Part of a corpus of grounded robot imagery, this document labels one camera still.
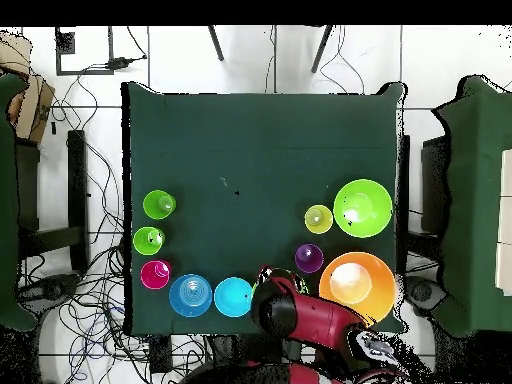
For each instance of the large orange plastic bowl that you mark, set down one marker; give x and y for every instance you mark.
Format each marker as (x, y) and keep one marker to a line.
(360, 280)

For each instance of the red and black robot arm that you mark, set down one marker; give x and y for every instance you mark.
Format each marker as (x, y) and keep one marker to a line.
(320, 320)

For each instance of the yellow plastic cup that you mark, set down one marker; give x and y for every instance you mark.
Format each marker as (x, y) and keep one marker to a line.
(318, 220)

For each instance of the purple plastic cup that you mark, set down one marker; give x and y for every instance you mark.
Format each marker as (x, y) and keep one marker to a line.
(308, 259)

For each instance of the dark green table cloth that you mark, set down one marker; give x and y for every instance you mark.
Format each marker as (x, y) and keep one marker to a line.
(240, 140)

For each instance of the ribbed cyan plastic bowl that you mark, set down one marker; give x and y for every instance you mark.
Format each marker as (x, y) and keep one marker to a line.
(232, 298)

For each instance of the green plastic cup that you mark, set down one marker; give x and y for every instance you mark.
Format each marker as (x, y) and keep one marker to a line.
(144, 242)
(154, 206)

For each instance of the translucent blue plastic bowl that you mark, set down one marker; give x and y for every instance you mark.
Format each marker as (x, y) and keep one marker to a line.
(190, 298)

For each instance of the red plastic cup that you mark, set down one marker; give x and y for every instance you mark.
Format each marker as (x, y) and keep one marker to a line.
(152, 276)

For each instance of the black power strip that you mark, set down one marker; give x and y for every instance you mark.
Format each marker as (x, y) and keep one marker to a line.
(160, 354)

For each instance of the black tripod leg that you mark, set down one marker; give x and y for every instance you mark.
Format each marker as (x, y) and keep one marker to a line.
(322, 48)
(216, 43)

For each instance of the black power adapter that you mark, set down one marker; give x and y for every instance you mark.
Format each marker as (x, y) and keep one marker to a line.
(120, 62)

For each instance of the green-clothed side table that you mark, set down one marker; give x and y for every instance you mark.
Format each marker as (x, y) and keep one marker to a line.
(8, 200)
(472, 200)

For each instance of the black stand base with knob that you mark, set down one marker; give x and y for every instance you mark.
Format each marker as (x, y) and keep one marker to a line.
(48, 290)

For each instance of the brown cardboard box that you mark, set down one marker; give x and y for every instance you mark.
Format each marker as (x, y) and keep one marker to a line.
(32, 108)

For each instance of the white boxes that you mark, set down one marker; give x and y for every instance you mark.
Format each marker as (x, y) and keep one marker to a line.
(506, 220)

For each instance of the black bench frame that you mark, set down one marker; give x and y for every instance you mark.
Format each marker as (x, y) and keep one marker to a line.
(76, 200)

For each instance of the black square floor frame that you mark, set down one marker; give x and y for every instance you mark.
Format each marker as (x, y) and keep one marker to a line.
(64, 44)

